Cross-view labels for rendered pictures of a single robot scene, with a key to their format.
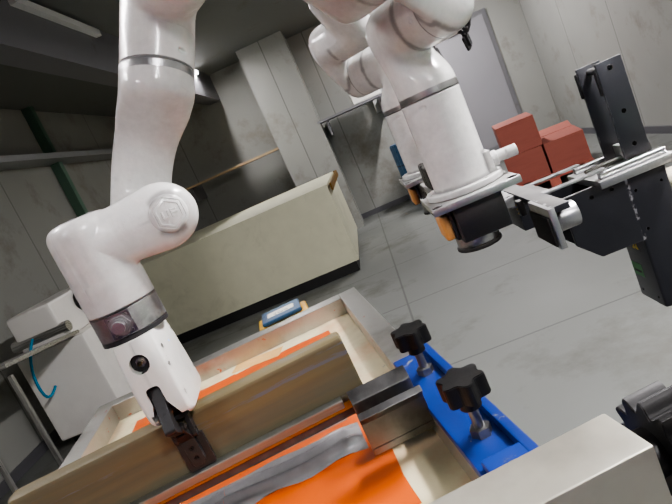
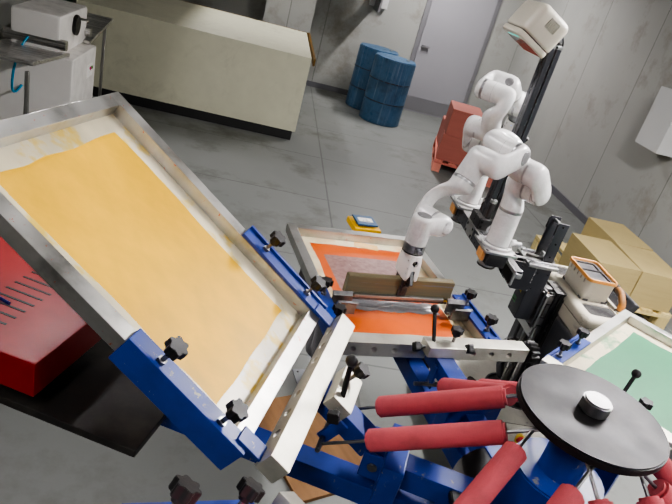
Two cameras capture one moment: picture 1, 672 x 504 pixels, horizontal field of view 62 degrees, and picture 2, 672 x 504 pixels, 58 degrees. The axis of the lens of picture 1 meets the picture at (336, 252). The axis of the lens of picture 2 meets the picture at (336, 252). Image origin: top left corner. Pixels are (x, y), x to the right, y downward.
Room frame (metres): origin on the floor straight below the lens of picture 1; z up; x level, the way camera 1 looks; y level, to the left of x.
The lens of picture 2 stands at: (-1.13, 1.04, 2.01)
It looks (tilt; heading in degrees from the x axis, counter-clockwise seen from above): 25 degrees down; 343
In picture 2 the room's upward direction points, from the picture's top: 16 degrees clockwise
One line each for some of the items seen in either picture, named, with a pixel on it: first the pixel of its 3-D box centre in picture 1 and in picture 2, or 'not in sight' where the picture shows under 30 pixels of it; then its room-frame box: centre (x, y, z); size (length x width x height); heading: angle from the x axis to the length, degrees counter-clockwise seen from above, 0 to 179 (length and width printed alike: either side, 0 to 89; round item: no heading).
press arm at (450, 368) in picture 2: not in sight; (446, 371); (0.19, 0.20, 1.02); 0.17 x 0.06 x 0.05; 5
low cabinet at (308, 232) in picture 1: (255, 252); (204, 58); (6.68, 0.89, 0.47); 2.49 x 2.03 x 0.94; 84
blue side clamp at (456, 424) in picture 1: (459, 420); (473, 323); (0.53, -0.05, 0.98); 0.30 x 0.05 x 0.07; 5
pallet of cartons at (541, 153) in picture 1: (539, 145); (471, 138); (5.85, -2.44, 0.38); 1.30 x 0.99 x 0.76; 171
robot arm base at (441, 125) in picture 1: (456, 138); (506, 228); (0.88, -0.25, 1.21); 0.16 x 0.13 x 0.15; 84
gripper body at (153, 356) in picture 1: (154, 363); (408, 261); (0.61, 0.24, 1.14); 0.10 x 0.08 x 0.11; 5
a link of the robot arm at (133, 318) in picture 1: (127, 317); (414, 247); (0.60, 0.24, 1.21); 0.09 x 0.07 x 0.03; 5
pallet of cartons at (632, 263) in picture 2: not in sight; (602, 263); (2.96, -2.59, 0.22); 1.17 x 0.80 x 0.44; 174
